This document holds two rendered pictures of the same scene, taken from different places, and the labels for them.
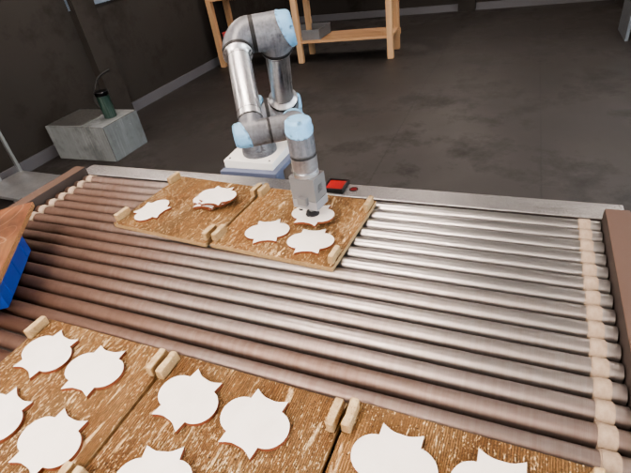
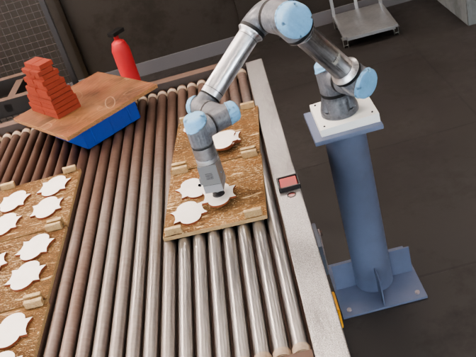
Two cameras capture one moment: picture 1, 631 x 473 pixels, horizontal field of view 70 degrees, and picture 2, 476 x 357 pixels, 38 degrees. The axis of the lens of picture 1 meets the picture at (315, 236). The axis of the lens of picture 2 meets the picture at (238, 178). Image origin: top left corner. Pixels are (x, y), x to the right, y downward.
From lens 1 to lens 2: 2.00 m
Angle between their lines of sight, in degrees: 55
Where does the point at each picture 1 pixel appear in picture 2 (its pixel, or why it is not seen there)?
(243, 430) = (19, 274)
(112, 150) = (466, 10)
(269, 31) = (268, 21)
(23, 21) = not seen: outside the picture
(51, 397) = (29, 207)
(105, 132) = not seen: outside the picture
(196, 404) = (31, 251)
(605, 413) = not seen: outside the picture
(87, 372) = (44, 206)
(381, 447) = (17, 322)
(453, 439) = (30, 346)
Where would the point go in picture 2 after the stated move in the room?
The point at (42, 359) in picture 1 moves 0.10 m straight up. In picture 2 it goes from (48, 188) to (38, 166)
